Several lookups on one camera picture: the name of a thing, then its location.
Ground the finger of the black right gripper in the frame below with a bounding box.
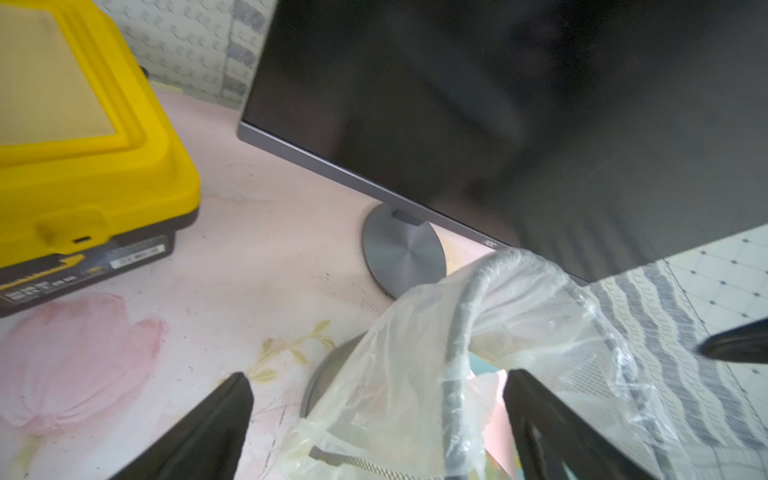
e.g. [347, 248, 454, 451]
[697, 318, 768, 364]

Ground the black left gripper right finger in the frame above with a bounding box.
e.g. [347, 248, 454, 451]
[503, 369, 652, 479]

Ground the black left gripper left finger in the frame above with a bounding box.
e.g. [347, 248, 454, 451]
[113, 372, 253, 479]

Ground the pink sticky note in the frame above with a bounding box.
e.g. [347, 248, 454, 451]
[483, 371, 523, 479]

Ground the grey round monitor stand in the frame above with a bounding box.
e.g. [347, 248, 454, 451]
[362, 204, 447, 299]

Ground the black computer monitor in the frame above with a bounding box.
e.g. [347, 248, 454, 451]
[238, 1, 767, 281]

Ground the grey bin with plastic liner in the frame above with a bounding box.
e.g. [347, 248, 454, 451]
[277, 249, 694, 479]

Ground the floral pink table mat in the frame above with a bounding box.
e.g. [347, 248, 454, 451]
[1, 87, 390, 479]

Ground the yellow black toolbox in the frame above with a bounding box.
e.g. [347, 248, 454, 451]
[1, 1, 201, 316]

